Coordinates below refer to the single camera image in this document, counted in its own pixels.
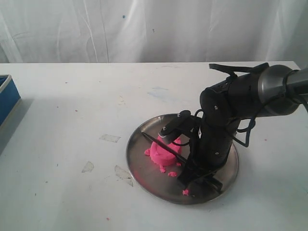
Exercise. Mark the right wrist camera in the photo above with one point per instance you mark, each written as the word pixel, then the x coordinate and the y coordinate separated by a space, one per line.
pixel 182 123

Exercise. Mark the clear tape piece left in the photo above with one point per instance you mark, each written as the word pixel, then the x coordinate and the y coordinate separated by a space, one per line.
pixel 89 166

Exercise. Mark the pink sand crumb middle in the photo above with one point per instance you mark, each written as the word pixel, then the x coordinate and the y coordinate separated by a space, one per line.
pixel 172 174

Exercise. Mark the clear tape piece upper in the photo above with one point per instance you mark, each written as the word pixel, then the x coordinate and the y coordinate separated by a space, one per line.
pixel 110 138

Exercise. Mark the pink sand crumb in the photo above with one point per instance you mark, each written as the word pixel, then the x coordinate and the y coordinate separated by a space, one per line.
pixel 172 174
pixel 185 192

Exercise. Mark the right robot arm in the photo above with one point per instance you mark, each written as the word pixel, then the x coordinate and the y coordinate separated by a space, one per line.
pixel 233 105

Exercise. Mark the clear tape piece right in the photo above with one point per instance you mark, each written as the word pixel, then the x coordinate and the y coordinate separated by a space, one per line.
pixel 123 175

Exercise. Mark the round steel plate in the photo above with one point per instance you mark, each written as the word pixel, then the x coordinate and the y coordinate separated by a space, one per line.
pixel 148 175

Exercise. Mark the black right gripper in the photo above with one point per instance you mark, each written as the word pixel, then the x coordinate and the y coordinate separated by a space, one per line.
pixel 209 156

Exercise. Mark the pink sand crumb front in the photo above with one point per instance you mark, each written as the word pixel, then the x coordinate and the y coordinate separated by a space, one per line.
pixel 185 192

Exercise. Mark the blue sand tray box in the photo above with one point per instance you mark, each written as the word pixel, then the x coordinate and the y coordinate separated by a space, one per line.
pixel 9 97

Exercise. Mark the black knife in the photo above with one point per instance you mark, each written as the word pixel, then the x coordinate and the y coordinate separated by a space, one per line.
pixel 160 142

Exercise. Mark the pink clay lump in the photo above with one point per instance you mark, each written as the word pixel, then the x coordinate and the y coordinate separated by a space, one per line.
pixel 162 157

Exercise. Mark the white backdrop curtain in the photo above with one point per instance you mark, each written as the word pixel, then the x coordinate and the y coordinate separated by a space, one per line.
pixel 118 31

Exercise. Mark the clear tape piece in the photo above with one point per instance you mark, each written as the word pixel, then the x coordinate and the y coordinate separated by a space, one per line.
pixel 110 138
pixel 89 166
pixel 123 175

